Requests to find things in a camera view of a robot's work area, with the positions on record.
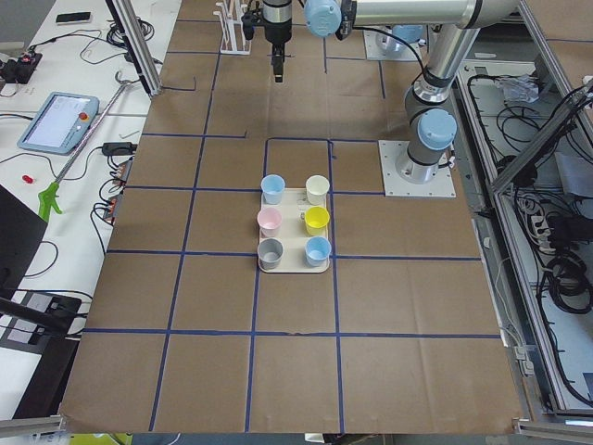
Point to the yellow cup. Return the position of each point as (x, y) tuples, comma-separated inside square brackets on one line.
[(316, 220)]

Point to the aluminium frame post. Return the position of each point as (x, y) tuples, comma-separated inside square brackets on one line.
[(127, 23)]

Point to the cream serving tray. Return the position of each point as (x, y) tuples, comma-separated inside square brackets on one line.
[(293, 234)]

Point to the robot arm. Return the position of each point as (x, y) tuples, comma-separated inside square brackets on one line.
[(432, 128)]

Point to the pink cup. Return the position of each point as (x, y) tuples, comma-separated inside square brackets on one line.
[(269, 221)]

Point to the grey cup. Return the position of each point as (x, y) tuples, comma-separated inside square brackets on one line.
[(270, 252)]

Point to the metal reacher grabber tool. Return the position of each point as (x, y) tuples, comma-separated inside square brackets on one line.
[(48, 197)]

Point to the light blue cup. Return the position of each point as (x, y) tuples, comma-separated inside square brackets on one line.
[(317, 251), (272, 187)]

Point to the white cup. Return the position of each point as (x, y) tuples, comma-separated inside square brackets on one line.
[(317, 187)]

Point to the black power adapter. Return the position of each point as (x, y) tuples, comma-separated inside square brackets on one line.
[(118, 148)]

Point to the white wire cup rack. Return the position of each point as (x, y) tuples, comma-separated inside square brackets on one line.
[(233, 40)]

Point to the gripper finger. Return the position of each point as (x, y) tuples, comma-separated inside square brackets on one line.
[(277, 62)]

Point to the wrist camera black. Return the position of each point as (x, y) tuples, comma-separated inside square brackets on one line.
[(249, 22)]

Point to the black smartphone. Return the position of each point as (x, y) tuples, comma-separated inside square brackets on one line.
[(73, 17)]

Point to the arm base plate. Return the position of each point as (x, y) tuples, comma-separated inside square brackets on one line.
[(403, 178), (381, 47)]

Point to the blue teach pendant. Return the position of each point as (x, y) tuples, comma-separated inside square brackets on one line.
[(60, 124)]

